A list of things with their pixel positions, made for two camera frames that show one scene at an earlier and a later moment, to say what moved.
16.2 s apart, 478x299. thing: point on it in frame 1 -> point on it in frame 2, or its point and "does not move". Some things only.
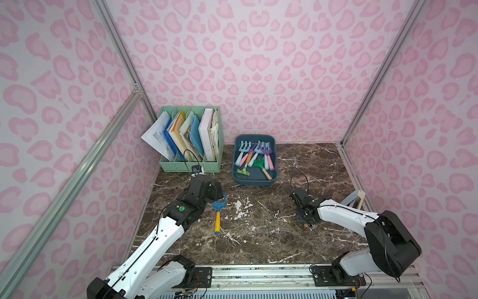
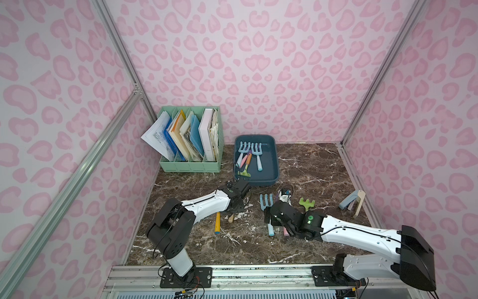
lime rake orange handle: [244, 171] does not move
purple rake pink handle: [266, 148] -> [285, 229]
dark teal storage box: [254, 162] does not move
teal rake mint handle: [243, 149] does not move
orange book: [173, 131] does not move
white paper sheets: [155, 136] does not move
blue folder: [170, 142] does not move
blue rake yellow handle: [219, 205] does not move
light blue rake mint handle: [261, 149] -> [270, 227]
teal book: [195, 134] does not move
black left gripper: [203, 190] -> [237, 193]
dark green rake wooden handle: [260, 163] -> [233, 208]
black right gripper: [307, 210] -> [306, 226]
